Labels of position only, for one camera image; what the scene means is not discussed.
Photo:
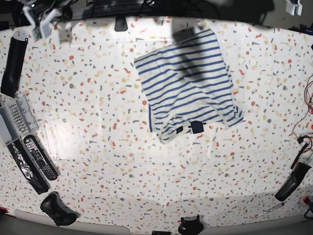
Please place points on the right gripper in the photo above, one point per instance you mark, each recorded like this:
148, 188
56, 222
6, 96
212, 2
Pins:
40, 25

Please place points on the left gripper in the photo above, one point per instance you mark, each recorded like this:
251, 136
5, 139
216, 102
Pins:
294, 7

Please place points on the blue white striped t-shirt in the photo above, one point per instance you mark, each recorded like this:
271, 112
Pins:
187, 85

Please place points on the clear screwdriver bit case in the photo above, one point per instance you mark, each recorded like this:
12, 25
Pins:
16, 121

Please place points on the black tv remote control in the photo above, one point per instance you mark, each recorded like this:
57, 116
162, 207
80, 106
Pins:
40, 158

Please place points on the black shiny foil pouch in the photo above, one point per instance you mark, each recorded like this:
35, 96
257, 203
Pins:
27, 167

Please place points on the black game controller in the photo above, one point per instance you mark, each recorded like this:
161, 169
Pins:
52, 208

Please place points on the black handle grip right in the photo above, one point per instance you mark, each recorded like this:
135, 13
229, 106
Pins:
293, 181

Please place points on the red handled screwdriver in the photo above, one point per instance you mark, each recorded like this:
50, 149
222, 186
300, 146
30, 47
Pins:
276, 207

